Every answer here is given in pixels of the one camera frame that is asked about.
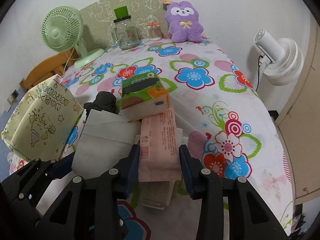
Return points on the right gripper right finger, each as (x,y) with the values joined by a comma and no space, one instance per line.
(249,216)

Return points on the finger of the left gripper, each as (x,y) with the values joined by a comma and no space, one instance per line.
(37,172)

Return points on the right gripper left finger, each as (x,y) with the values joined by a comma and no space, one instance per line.
(88,208)

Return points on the white cloth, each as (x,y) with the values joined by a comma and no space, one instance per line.
(105,139)

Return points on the pink paper packet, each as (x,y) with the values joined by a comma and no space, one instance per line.
(159,158)

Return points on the black drawstring pouch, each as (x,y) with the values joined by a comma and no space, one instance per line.
(104,101)

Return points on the green tissue pack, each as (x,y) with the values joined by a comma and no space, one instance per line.
(143,95)

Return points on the white garbage bag roll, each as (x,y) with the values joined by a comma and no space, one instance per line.
(157,194)

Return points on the yellow fabric storage box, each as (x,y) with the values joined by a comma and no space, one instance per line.
(42,121)

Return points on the floral tablecloth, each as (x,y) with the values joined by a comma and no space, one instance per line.
(219,117)

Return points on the beige wardrobe door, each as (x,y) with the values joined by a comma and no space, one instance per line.
(299,125)

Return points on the white standing fan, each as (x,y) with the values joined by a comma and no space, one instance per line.
(281,61)

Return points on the green desk fan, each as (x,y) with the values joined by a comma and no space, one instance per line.
(62,30)

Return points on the glass mason jar mug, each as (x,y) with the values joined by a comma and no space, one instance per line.
(126,33)

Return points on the cotton swab container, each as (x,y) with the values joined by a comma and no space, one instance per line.
(154,31)

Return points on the purple plush bunny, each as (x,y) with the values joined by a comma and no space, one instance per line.
(183,20)

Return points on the green cup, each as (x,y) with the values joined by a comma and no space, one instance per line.
(121,12)

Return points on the green patterned board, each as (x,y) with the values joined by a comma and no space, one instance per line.
(99,19)

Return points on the wall power outlet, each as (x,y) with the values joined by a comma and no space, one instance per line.
(12,97)

